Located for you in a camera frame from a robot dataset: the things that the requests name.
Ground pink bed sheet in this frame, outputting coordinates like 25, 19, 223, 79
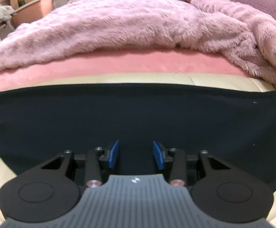
0, 49, 249, 92

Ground fluffy pink blanket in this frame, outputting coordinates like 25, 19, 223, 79
0, 0, 276, 84

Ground pink plastic storage bin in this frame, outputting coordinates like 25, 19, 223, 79
11, 0, 53, 27

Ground black pants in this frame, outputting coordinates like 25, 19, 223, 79
0, 84, 276, 189

